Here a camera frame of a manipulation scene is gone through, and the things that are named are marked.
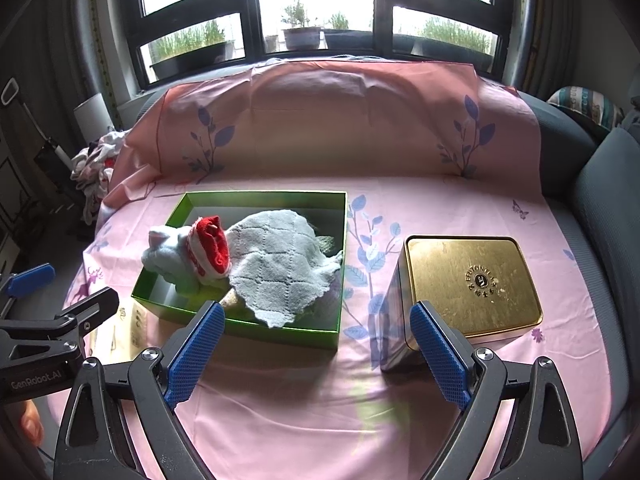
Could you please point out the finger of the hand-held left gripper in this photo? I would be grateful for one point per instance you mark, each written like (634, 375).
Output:
(92, 312)
(30, 280)

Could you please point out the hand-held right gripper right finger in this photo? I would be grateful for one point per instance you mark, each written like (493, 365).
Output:
(440, 355)

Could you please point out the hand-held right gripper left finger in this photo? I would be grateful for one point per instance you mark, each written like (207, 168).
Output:
(195, 355)

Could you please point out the black and gold tea tin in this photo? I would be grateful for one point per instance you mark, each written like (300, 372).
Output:
(470, 280)

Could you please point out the green cardboard box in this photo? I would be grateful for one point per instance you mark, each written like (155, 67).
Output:
(280, 332)

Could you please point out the light blue plush toy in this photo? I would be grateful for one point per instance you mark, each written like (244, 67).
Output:
(165, 257)

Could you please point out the light blue quilted towel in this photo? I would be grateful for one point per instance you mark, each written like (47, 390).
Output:
(280, 260)

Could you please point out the green towel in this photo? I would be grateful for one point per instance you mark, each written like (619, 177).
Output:
(325, 243)

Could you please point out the person's left hand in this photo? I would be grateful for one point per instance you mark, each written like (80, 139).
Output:
(31, 422)

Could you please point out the dark panelled door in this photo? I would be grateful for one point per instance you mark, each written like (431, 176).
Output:
(15, 185)

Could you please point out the pink floral bed sheet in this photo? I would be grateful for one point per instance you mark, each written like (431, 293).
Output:
(300, 400)

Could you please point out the upright stick vacuum cleaner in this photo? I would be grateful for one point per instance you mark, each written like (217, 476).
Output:
(50, 160)

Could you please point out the pile of clothes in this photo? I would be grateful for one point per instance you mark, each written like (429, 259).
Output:
(97, 160)

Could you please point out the white cylinder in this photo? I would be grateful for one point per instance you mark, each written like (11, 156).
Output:
(92, 115)

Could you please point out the grey sofa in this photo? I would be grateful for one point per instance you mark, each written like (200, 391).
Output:
(605, 185)

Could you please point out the grey curtain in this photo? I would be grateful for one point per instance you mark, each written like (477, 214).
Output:
(100, 25)
(555, 25)

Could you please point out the long black planter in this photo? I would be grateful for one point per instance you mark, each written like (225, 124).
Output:
(190, 60)

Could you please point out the striped cushion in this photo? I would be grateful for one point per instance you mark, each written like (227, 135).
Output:
(585, 105)

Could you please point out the small white flowerpot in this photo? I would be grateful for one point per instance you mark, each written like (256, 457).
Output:
(271, 44)

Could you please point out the planter with green shrubs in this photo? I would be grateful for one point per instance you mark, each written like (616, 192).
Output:
(455, 35)

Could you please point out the dark rectangular planter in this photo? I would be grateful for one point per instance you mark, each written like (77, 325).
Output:
(350, 40)

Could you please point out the grey round flowerpot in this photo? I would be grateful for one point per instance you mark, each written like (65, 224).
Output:
(302, 39)

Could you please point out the black window frame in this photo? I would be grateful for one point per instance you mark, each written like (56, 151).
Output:
(382, 10)

